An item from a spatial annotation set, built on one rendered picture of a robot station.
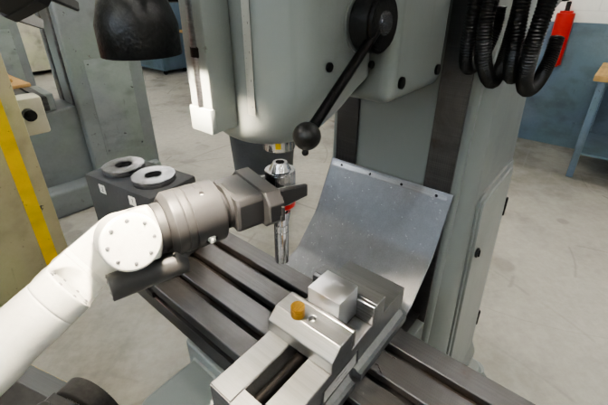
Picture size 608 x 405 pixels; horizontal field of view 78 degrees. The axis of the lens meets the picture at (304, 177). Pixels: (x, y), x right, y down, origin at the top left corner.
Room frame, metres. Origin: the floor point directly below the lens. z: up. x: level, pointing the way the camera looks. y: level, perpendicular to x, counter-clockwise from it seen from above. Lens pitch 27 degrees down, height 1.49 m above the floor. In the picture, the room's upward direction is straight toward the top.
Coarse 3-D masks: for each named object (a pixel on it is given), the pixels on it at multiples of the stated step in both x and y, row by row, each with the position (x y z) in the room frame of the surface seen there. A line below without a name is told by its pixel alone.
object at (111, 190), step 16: (112, 160) 0.79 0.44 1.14; (128, 160) 0.79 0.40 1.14; (144, 160) 0.82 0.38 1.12; (96, 176) 0.74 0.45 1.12; (112, 176) 0.73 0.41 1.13; (128, 176) 0.73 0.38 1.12; (144, 176) 0.71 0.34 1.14; (160, 176) 0.71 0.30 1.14; (176, 176) 0.74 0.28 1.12; (192, 176) 0.74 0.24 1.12; (96, 192) 0.73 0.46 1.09; (112, 192) 0.70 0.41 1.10; (128, 192) 0.67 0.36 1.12; (144, 192) 0.67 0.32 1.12; (96, 208) 0.75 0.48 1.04; (112, 208) 0.71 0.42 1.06; (128, 208) 0.68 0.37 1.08
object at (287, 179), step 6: (294, 168) 0.52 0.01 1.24; (270, 174) 0.50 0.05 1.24; (276, 174) 0.50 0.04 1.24; (282, 174) 0.50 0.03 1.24; (288, 174) 0.50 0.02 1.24; (294, 174) 0.51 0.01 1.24; (270, 180) 0.50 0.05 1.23; (276, 180) 0.50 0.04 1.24; (282, 180) 0.50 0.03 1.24; (288, 180) 0.50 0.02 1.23; (294, 180) 0.51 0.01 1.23; (276, 186) 0.50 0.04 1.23; (282, 186) 0.50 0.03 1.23
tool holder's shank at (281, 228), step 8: (288, 216) 0.51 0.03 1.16; (280, 224) 0.51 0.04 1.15; (288, 224) 0.52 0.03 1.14; (280, 232) 0.51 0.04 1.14; (288, 232) 0.52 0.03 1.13; (280, 240) 0.51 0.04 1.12; (288, 240) 0.52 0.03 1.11; (280, 248) 0.51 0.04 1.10; (288, 248) 0.52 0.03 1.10; (280, 256) 0.51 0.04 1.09; (288, 256) 0.51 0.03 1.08
